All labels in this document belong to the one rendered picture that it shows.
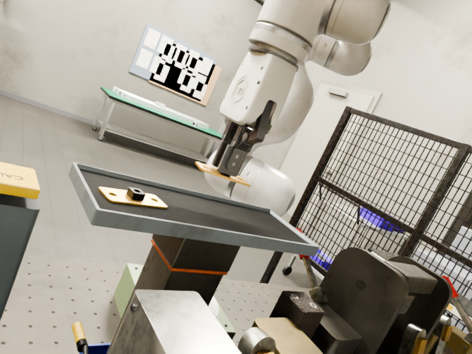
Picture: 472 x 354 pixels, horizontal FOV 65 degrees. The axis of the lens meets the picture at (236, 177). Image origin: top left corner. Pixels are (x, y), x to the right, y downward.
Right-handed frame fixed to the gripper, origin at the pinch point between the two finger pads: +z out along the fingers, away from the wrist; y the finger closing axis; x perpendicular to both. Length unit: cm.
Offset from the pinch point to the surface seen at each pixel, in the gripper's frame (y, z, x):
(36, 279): -46, 54, -14
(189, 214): 4.2, 8.4, -4.1
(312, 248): 5.0, 8.2, 17.4
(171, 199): 0.0, 8.4, -5.8
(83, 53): -630, 18, -10
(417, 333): 14.1, 14.7, 38.5
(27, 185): 8.5, 8.4, -23.5
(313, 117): -401, -37, 291
